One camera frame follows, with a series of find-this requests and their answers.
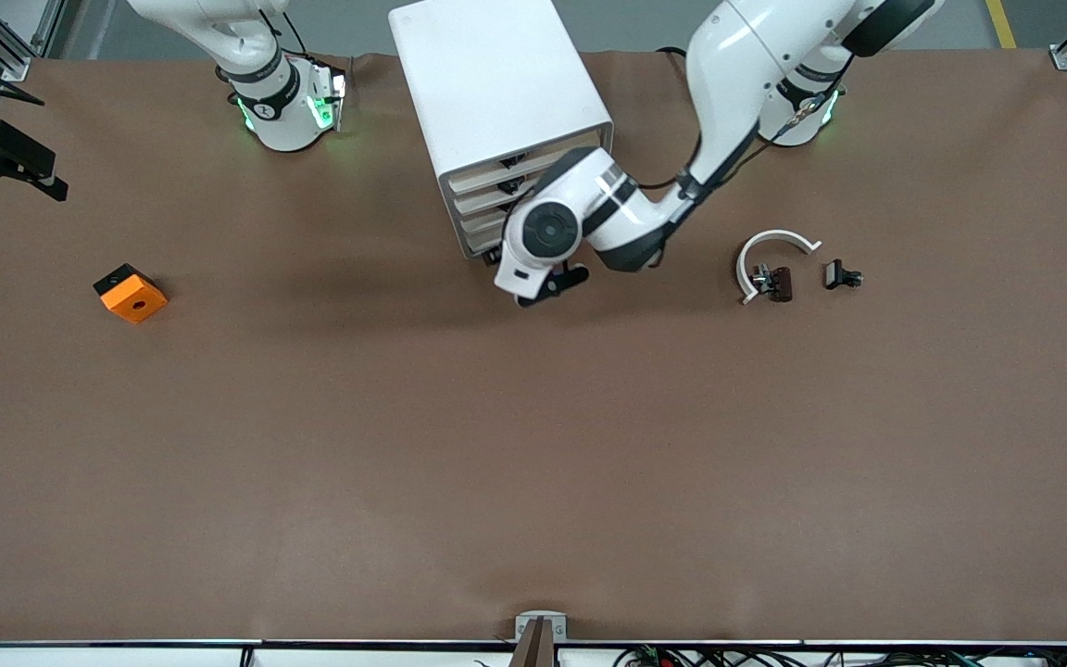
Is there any white plain pull-out drawer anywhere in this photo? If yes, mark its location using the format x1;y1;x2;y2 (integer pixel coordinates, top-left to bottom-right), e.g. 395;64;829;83
458;199;521;238
462;222;508;260

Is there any white drawer cabinet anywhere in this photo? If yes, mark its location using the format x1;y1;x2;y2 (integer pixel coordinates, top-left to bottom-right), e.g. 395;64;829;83
388;0;615;260

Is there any orange box with hole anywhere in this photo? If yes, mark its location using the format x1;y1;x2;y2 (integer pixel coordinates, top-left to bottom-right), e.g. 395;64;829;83
93;264;169;325

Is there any brown table mat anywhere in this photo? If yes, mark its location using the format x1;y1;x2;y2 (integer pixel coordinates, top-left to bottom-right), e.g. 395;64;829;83
0;46;1067;645

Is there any small brown terminal block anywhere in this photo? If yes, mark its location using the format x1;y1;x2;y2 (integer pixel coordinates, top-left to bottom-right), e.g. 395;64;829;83
752;264;795;304

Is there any drawer with black handle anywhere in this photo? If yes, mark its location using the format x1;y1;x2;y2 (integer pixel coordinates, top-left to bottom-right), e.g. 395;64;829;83
447;130;602;195
452;171;544;217

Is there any white curved plastic ring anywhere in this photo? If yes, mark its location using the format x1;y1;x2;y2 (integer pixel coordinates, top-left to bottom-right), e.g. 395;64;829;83
736;229;822;306

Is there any grey metal edge bracket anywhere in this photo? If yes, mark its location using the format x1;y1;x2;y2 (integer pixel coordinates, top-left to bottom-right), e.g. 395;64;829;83
514;611;568;642

